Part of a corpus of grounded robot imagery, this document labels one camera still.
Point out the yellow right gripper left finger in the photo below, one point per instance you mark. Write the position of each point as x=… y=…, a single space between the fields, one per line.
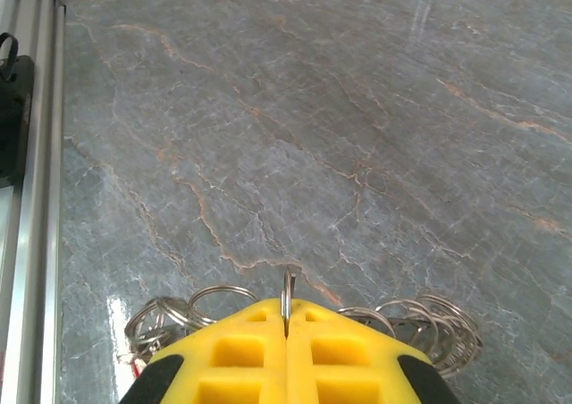
x=241 y=377

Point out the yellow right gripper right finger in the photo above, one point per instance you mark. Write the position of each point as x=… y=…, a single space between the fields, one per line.
x=344 y=377

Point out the loop of metal split keyrings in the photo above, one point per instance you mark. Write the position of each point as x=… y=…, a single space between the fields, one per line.
x=286 y=288

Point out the key with red tag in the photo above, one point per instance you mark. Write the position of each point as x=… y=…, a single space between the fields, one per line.
x=135 y=368

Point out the aluminium mounting rail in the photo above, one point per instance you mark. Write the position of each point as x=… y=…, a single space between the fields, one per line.
x=42 y=243

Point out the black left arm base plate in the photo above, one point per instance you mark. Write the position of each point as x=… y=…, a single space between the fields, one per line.
x=18 y=122

